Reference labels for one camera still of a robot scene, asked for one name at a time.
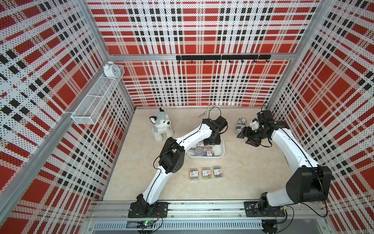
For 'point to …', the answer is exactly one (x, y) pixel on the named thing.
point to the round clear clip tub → (199, 151)
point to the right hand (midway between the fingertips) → (243, 138)
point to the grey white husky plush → (161, 125)
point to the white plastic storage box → (218, 149)
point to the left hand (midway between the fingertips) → (215, 142)
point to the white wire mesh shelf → (90, 109)
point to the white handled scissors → (207, 110)
